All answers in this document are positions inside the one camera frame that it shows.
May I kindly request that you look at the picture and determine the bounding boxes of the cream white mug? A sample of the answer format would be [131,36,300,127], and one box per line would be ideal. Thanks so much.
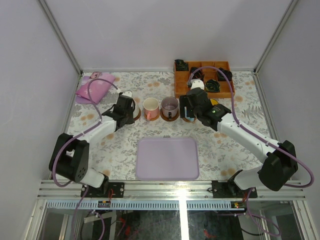
[133,99,141,121]

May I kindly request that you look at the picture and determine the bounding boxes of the cream mug blue handle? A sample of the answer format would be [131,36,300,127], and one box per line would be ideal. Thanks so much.
[184,106,196,119]

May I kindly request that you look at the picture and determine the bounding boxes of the yellow mug black rim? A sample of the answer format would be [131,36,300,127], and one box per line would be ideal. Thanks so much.
[210,99,218,106]

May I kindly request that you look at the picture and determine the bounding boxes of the light wooden coaster front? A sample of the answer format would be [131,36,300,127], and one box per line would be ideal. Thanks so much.
[182,117,197,123]

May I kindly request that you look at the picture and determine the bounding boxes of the light wooden coaster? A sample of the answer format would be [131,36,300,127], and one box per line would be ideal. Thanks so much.
[144,113,160,122]
[182,117,197,123]

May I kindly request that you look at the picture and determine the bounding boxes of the purple glass mug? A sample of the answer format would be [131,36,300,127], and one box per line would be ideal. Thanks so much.
[161,96,179,121]

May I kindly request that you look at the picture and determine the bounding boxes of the cream mug pink handle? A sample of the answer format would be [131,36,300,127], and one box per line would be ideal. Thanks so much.
[143,97,160,119]

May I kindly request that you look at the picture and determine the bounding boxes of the dark grooved wooden coaster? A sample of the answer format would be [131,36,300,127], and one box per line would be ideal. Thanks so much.
[160,111,180,122]

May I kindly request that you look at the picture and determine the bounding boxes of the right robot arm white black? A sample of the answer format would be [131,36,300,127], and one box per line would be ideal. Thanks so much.
[179,87,298,198]

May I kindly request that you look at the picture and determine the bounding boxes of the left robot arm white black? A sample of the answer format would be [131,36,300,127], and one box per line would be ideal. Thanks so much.
[48,91,136,198]

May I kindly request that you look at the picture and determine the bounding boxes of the rolled dark sock front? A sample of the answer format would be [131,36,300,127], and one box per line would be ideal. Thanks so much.
[204,79,221,93]

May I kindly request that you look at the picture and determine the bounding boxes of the rolled dark sock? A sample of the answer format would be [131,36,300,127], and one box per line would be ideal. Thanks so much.
[204,79,221,93]
[217,67,233,82]
[189,66,205,81]
[174,59,189,72]

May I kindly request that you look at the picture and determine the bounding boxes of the rolled dark sock middle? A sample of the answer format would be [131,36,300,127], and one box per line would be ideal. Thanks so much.
[189,66,205,81]

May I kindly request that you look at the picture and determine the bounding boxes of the orange wooden compartment box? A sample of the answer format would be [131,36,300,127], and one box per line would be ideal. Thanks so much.
[173,60,236,99]

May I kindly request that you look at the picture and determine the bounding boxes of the pink folded cloth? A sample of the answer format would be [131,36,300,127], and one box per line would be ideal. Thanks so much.
[75,72,116,104]

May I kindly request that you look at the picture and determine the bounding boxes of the rolled dark sock far left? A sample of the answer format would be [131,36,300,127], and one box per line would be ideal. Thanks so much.
[174,59,189,72]

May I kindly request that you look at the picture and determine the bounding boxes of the rolled dark sock right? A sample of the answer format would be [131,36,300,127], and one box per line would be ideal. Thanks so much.
[217,67,233,82]

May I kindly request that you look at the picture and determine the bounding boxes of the lavender serving tray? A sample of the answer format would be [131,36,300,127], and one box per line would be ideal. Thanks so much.
[135,137,200,181]

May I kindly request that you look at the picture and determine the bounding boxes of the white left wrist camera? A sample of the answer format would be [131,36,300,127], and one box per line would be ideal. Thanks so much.
[118,91,133,99]

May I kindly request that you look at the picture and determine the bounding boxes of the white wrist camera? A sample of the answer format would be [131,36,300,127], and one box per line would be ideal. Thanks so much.
[118,91,133,99]
[187,78,205,90]

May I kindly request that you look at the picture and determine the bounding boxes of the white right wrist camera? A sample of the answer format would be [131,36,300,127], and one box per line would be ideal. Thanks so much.
[187,78,205,90]

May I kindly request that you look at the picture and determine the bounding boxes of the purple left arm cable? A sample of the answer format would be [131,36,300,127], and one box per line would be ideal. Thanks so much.
[52,78,121,240]

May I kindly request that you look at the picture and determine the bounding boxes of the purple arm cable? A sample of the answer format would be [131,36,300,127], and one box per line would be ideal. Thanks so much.
[52,78,121,240]
[187,65,315,237]

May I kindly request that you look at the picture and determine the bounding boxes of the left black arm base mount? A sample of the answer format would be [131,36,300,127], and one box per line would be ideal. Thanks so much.
[80,182,125,199]

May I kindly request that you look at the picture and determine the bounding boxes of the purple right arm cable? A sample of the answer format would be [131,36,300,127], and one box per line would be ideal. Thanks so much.
[187,65,315,237]

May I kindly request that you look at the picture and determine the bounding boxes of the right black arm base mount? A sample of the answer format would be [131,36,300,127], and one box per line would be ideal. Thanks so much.
[206,170,251,202]

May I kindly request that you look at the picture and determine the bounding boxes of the aluminium front rail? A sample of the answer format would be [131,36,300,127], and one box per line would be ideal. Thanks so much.
[37,180,306,201]

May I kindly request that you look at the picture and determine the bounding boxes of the blue slotted cable duct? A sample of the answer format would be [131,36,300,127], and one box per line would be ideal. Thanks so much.
[47,200,232,211]

